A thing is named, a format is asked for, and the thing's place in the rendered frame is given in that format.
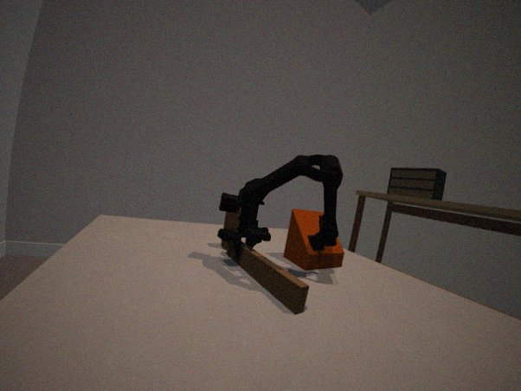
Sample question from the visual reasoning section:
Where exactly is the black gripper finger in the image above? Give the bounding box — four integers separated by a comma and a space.
245, 238, 260, 248
232, 240, 243, 259

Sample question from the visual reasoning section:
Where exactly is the brown wooden post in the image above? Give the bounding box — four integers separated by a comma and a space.
222, 208, 241, 250

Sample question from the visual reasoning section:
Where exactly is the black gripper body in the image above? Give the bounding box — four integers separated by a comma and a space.
218, 215, 271, 242

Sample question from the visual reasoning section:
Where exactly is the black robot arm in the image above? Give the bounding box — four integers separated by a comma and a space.
219, 155, 344, 251

